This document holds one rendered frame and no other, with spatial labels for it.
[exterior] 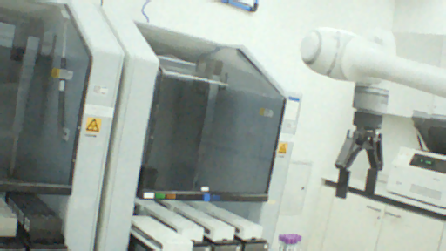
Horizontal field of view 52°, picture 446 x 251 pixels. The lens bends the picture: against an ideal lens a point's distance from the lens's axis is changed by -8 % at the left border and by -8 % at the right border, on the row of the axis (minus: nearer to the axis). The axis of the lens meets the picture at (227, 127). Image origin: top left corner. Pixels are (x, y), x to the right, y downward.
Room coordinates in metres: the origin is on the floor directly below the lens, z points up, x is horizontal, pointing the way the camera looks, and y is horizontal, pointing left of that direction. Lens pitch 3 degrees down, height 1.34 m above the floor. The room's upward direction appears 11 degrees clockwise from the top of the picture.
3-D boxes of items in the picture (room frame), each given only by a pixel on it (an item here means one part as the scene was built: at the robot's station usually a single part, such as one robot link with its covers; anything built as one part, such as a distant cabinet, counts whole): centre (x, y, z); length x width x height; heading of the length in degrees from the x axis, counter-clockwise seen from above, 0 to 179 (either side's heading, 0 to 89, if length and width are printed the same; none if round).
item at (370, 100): (1.20, -0.34, 1.41); 0.09 x 0.09 x 0.06
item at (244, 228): (2.06, -0.09, 0.83); 0.30 x 0.10 x 0.06; 40
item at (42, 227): (1.44, 0.51, 0.85); 0.12 x 0.02 x 0.06; 130
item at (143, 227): (1.66, 0.17, 0.83); 0.30 x 0.10 x 0.06; 40
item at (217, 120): (2.02, 0.17, 1.28); 0.61 x 0.51 x 0.63; 130
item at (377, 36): (1.19, -0.32, 1.52); 0.13 x 0.11 x 0.16; 125
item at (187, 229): (1.87, 0.14, 0.83); 0.30 x 0.10 x 0.06; 40
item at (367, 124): (1.20, -0.34, 1.34); 0.08 x 0.07 x 0.09; 133
